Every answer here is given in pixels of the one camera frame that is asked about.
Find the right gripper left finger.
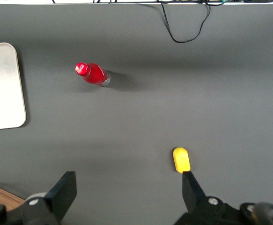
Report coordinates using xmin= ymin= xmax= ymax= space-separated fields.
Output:
xmin=20 ymin=171 xmax=78 ymax=225

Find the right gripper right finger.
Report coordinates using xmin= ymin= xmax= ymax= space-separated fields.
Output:
xmin=173 ymin=171 xmax=243 ymax=225

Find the beige plastic tray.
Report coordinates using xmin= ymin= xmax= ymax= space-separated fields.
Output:
xmin=0 ymin=42 xmax=27 ymax=131

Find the yellow lemon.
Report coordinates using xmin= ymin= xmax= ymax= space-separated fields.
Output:
xmin=172 ymin=146 xmax=192 ymax=174

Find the red cola bottle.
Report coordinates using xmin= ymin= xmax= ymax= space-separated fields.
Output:
xmin=74 ymin=62 xmax=111 ymax=88

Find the black looped cable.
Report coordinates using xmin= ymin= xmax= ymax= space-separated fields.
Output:
xmin=160 ymin=0 xmax=211 ymax=44

